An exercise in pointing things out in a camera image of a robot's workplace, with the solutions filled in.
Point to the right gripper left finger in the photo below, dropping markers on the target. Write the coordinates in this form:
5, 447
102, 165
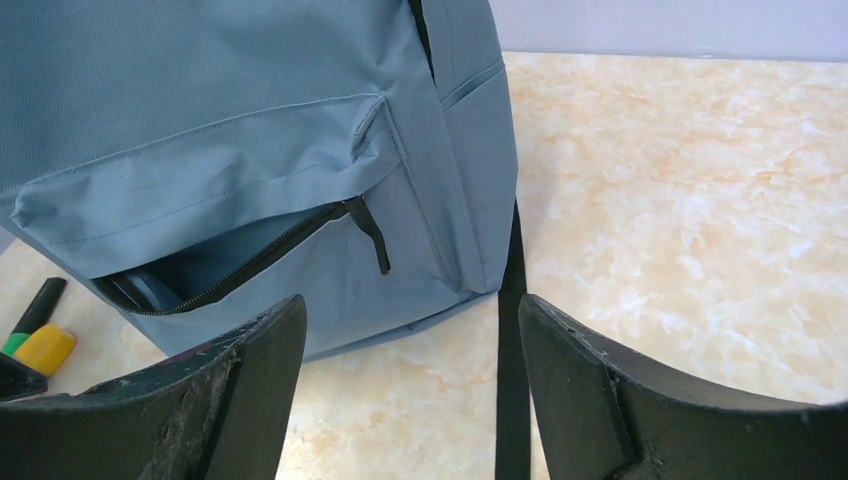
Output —
216, 411

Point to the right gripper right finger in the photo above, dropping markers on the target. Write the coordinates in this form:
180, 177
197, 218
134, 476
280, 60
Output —
607, 411

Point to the green black marker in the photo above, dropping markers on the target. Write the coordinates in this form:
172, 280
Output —
36, 315

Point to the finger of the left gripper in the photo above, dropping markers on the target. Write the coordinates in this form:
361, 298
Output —
19, 381

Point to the yellow grey eraser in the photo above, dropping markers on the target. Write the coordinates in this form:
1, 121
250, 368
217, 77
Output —
46, 350

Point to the blue grey backpack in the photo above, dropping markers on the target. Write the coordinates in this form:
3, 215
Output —
194, 162

